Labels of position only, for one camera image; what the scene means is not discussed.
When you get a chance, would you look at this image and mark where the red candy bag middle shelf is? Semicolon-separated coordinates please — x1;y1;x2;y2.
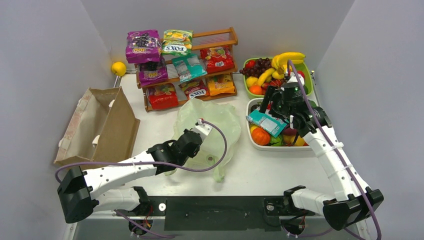
200;46;235;74

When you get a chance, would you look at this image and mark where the purple grape candy bag top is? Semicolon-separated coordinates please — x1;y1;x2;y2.
125;29;162;64

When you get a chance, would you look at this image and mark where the white vegetable basket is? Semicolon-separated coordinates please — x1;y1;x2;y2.
245;97;312;152

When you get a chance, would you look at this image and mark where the teal Fox's mint candy bag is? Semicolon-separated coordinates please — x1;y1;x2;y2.
246;109;288;137

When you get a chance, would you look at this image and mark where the yellow banana bunch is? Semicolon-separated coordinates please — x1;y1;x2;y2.
255;52;306;86

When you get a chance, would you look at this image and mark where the dark red grape bunch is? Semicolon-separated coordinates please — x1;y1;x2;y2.
239;58;271;78

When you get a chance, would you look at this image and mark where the brown paper bag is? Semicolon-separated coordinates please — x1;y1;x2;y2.
53;87;140;170

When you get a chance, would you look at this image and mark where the teal white snack packet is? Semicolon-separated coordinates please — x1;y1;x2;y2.
171;53;208;83

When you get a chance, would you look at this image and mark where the orange toy fruit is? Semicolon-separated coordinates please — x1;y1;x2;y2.
248;85;264;95

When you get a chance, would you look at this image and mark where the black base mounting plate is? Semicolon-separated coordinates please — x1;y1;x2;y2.
129;195;313;232

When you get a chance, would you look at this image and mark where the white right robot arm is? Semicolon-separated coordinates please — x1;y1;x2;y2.
259;82;384;231

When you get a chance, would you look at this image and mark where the orange toy pumpkin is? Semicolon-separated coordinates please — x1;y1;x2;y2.
250;127;271;146

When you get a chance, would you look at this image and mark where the red candy bag shelf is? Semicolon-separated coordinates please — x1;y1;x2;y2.
200;46;235;74
147;83;179;110

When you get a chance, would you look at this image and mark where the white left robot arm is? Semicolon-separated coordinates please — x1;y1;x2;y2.
57;124;212;224

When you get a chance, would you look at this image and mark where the orange candy bag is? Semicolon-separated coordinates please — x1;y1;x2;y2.
206;74;236;96

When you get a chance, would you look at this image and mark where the green fruit basket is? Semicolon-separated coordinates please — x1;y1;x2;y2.
243;60;314;99

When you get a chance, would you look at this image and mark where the red candy bag bottom shelf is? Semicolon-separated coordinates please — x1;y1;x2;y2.
147;83;179;110

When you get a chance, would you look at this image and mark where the red Fox's candy bag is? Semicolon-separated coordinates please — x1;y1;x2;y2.
178;79;210;100

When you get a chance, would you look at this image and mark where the purple candy bag middle shelf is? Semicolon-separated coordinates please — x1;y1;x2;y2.
137;58;168;87

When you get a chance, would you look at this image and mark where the wooden snack shelf rack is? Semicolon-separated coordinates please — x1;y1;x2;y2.
126;27;238;112

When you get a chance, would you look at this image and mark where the pale green plastic grocery bag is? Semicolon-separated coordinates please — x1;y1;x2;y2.
164;98;242;183

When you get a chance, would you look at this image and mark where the green Fox's candy bag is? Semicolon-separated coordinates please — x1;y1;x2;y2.
161;29;194;57

